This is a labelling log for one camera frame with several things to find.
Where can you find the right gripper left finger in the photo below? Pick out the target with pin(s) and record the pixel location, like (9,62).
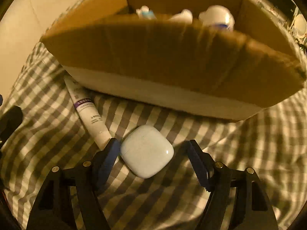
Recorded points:
(53,206)

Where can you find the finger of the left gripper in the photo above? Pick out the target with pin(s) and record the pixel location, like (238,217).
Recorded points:
(10,121)

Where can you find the white purple cream tube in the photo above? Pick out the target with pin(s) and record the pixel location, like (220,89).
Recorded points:
(88,112)

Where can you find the white earbuds case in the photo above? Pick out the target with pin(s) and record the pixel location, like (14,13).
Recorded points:
(146,151)

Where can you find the white plush toy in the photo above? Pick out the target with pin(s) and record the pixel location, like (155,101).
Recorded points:
(185,16)

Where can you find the checkered grey white duvet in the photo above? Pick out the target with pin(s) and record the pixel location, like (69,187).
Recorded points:
(273,143)

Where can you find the brown cardboard box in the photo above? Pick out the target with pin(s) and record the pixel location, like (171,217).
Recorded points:
(202,70)

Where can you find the white bear figurine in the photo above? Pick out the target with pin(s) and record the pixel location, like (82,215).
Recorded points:
(145,13)

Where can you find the white oval vanity mirror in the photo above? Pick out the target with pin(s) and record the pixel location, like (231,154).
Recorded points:
(299,26)

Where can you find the white cylindrical bottle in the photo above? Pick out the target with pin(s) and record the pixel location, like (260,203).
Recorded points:
(218,16)

